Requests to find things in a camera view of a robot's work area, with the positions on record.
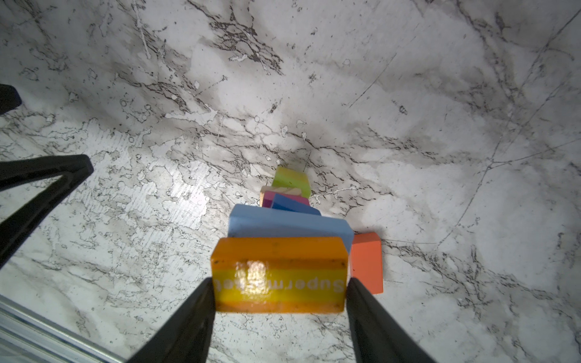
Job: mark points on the blue number 6 block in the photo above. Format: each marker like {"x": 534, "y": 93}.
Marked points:
{"x": 293, "y": 204}

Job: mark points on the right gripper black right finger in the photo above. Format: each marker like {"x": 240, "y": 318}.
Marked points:
{"x": 376, "y": 336}

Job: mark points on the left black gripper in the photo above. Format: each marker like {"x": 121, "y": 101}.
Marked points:
{"x": 69, "y": 171}

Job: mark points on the light blue block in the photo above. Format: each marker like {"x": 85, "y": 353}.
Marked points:
{"x": 252, "y": 221}

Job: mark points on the green cube block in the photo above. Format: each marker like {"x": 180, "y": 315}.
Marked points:
{"x": 289, "y": 178}

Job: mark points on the orange cylinder block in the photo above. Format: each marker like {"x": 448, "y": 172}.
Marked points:
{"x": 280, "y": 274}

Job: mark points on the aluminium front rail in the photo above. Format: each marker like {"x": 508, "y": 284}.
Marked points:
{"x": 29, "y": 337}

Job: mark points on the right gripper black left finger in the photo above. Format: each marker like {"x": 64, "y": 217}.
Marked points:
{"x": 186, "y": 336}

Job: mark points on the red-orange block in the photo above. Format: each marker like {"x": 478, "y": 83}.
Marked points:
{"x": 366, "y": 262}

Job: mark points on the magenta cube block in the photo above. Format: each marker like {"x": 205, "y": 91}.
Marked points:
{"x": 268, "y": 198}

